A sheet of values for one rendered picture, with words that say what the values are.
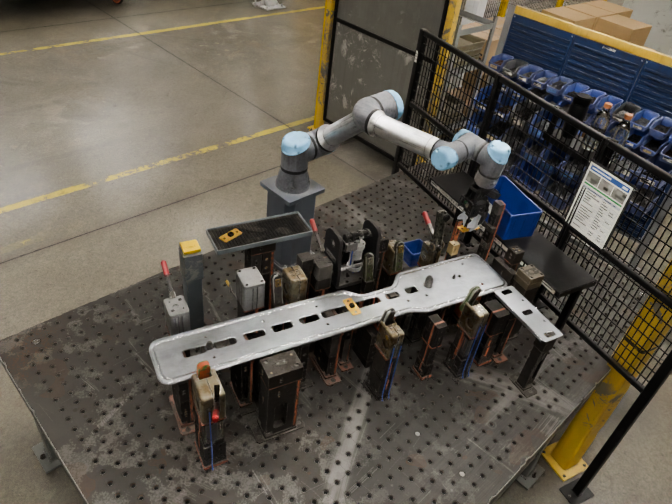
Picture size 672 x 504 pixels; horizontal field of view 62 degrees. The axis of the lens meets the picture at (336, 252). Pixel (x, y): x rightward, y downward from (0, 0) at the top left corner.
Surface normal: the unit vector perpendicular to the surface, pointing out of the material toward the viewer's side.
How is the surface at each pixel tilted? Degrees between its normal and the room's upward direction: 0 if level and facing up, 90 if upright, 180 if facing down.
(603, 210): 90
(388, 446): 0
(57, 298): 0
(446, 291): 0
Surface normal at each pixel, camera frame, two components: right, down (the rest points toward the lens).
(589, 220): -0.88, 0.21
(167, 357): 0.11, -0.78
